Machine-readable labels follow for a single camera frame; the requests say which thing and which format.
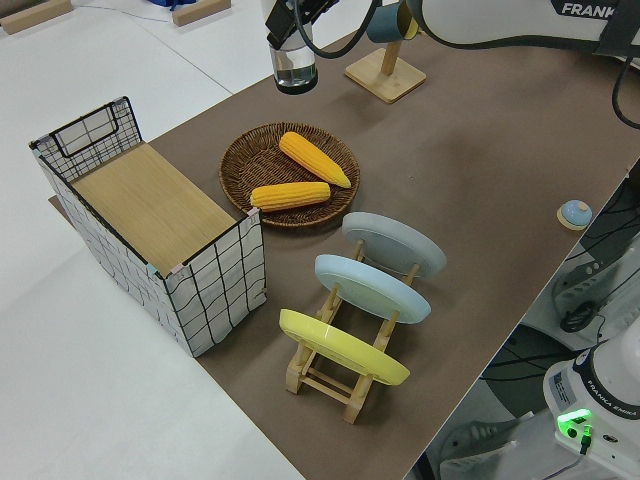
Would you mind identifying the yellow plate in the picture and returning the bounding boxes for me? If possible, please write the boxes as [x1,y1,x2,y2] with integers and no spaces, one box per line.
[278,308,412,387]

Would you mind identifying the wire basket with wooden board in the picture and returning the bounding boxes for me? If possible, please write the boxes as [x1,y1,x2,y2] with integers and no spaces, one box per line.
[28,95,268,359]

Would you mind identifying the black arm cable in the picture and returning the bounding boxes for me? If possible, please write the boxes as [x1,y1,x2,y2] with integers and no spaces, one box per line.
[289,0,640,129]

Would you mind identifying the clear glass cup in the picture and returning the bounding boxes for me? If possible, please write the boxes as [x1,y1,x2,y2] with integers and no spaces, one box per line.
[269,19,319,96]

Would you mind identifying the wooden mug tree stand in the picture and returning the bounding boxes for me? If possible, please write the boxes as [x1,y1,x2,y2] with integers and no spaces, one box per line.
[344,39,428,105]

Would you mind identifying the light blue plate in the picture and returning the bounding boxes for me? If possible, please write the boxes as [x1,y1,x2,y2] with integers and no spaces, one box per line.
[314,254,432,325]

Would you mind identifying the grey plate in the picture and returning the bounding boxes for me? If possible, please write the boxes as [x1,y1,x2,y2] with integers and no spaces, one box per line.
[341,211,447,279]

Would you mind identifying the brown wicker basket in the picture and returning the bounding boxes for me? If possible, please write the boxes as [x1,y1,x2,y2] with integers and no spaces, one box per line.
[219,122,362,231]

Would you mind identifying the yellow corn cob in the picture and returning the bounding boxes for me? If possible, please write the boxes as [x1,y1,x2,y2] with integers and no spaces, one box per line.
[278,131,353,190]
[249,181,332,213]

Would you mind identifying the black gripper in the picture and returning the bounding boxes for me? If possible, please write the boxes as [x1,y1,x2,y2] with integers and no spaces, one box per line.
[264,0,337,50]

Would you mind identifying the wooden block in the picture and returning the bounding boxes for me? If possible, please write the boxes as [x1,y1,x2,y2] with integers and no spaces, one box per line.
[0,0,73,35]
[171,0,232,25]

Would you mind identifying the dark teal mug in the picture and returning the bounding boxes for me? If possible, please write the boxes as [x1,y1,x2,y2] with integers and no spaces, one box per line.
[367,4,419,44]

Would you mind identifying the blue bell with wooden base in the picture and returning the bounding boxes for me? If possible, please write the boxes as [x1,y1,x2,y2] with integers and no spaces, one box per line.
[556,199,594,232]

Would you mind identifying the wooden plate rack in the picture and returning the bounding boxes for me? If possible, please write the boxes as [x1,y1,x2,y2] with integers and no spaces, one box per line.
[284,238,421,425]

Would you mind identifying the black velcro strap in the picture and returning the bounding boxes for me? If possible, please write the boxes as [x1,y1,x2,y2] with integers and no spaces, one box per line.
[594,19,640,57]

